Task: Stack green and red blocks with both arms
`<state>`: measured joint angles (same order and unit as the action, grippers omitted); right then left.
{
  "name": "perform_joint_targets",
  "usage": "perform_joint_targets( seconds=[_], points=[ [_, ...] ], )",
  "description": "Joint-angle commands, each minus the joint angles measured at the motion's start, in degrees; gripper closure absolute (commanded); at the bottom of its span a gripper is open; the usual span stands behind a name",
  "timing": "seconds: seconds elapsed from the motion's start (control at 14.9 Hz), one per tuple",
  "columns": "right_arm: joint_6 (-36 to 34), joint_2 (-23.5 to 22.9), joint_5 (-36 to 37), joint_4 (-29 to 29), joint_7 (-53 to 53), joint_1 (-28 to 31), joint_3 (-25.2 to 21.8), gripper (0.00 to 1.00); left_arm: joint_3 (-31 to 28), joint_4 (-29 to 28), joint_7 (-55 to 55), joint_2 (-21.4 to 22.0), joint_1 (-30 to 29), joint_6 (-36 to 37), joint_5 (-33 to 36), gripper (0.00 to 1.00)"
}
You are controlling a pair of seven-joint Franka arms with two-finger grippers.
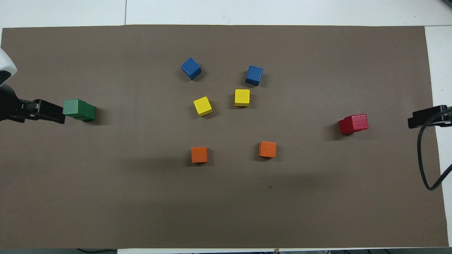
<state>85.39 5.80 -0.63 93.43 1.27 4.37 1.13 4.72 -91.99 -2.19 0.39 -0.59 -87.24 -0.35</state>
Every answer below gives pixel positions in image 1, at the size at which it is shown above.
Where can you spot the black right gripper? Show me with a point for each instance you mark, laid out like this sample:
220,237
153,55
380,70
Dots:
450,120

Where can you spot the yellow wooden cube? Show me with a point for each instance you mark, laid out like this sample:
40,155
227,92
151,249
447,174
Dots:
242,97
202,106

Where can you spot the blue wooden cube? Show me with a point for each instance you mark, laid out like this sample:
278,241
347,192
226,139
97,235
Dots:
191,68
254,75

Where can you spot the orange wooden cube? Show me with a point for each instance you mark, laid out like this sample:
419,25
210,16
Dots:
267,149
199,155

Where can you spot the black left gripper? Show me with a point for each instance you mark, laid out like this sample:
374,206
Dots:
9,106

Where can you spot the red wooden cube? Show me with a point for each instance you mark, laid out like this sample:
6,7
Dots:
358,122
343,127

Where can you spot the brown table mat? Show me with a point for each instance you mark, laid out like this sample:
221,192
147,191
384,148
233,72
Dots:
226,211

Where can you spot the green wooden cube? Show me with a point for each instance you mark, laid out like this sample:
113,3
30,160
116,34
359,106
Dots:
90,115
74,107

